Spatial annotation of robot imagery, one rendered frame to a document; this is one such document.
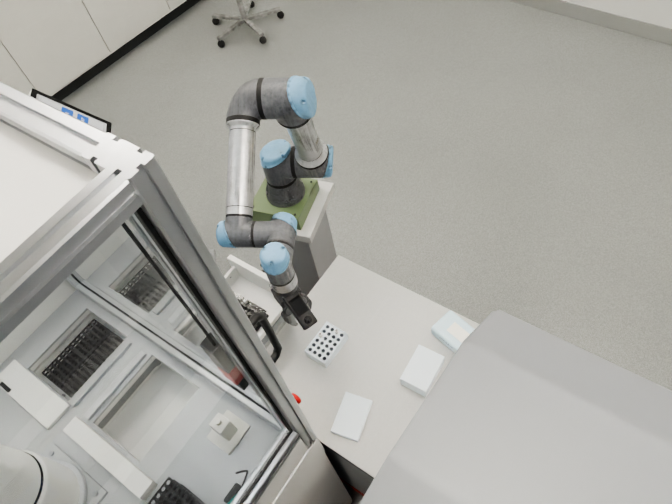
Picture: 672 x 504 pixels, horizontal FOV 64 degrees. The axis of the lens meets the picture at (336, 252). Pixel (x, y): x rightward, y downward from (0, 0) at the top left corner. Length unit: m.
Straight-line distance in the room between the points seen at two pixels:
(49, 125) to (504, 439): 0.62
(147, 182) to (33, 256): 0.14
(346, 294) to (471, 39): 2.68
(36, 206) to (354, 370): 1.26
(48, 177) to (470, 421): 0.55
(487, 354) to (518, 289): 2.10
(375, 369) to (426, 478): 1.16
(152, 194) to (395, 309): 1.31
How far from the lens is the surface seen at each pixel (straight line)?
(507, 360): 0.70
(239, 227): 1.50
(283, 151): 1.93
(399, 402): 1.70
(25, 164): 0.73
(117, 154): 0.63
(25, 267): 0.58
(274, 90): 1.56
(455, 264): 2.83
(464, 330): 1.75
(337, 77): 3.94
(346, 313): 1.84
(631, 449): 0.69
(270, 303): 1.82
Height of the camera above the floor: 2.37
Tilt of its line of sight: 55 degrees down
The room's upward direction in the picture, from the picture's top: 13 degrees counter-clockwise
